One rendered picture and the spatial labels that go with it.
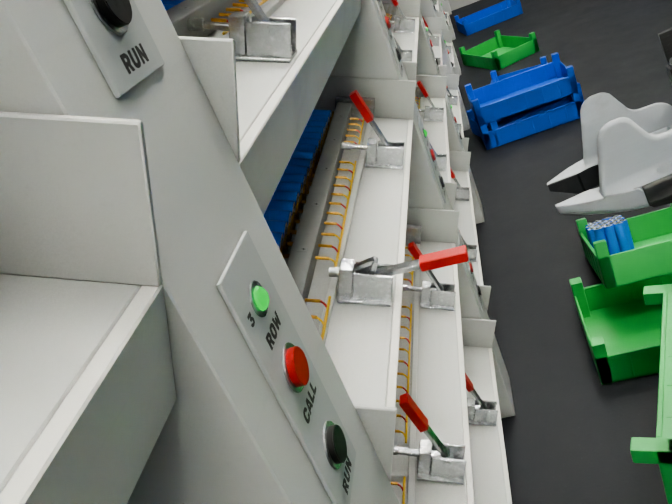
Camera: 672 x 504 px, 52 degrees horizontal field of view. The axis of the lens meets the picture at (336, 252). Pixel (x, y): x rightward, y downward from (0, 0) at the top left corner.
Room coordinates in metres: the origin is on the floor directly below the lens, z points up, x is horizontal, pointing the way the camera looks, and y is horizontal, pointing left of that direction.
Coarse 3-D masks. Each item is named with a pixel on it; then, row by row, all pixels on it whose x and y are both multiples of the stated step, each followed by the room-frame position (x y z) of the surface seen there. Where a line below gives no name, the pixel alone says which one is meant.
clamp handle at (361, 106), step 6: (354, 90) 0.72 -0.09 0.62; (354, 96) 0.71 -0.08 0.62; (360, 96) 0.72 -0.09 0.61; (354, 102) 0.71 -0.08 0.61; (360, 102) 0.71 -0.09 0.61; (360, 108) 0.71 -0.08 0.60; (366, 108) 0.71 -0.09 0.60; (366, 114) 0.71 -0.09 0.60; (372, 114) 0.72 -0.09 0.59; (366, 120) 0.71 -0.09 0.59; (372, 120) 0.71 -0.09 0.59; (372, 126) 0.71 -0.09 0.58; (378, 132) 0.71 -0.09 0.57; (384, 138) 0.71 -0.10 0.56; (384, 144) 0.71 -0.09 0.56
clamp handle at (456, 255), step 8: (456, 248) 0.44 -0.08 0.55; (464, 248) 0.43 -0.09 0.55; (424, 256) 0.44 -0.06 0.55; (432, 256) 0.44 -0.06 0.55; (440, 256) 0.44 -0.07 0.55; (448, 256) 0.43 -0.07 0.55; (456, 256) 0.43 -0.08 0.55; (464, 256) 0.43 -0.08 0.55; (376, 264) 0.45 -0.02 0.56; (400, 264) 0.45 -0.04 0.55; (408, 264) 0.45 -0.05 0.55; (416, 264) 0.44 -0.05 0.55; (424, 264) 0.44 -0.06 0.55; (432, 264) 0.44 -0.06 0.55; (440, 264) 0.43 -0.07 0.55; (448, 264) 0.43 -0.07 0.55; (376, 272) 0.45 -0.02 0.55; (384, 272) 0.45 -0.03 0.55; (392, 272) 0.45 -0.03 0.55; (400, 272) 0.44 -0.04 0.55
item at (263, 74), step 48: (192, 0) 0.52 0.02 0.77; (240, 0) 0.60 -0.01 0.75; (288, 0) 0.66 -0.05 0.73; (336, 0) 0.66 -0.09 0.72; (192, 48) 0.28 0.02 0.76; (240, 48) 0.45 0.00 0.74; (288, 48) 0.44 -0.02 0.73; (336, 48) 0.62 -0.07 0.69; (240, 96) 0.37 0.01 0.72; (288, 96) 0.39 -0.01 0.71; (240, 144) 0.30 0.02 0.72; (288, 144) 0.39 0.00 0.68
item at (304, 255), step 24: (336, 120) 0.79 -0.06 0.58; (360, 120) 0.83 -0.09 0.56; (336, 144) 0.71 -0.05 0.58; (336, 168) 0.67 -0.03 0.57; (312, 192) 0.59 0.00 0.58; (312, 216) 0.54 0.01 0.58; (312, 240) 0.50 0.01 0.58; (288, 264) 0.47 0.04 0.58; (312, 264) 0.48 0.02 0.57; (336, 264) 0.49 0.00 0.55
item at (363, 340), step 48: (336, 96) 0.87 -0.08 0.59; (384, 96) 0.86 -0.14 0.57; (336, 192) 0.64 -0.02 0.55; (384, 192) 0.64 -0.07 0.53; (336, 240) 0.55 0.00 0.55; (384, 240) 0.54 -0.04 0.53; (336, 336) 0.41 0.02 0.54; (384, 336) 0.40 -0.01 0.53; (384, 384) 0.36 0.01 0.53; (384, 432) 0.28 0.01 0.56
